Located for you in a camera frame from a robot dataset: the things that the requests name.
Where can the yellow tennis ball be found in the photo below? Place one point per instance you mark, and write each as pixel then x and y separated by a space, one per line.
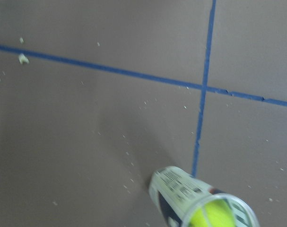
pixel 215 213

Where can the large white crumb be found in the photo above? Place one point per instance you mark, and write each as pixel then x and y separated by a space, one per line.
pixel 23 59

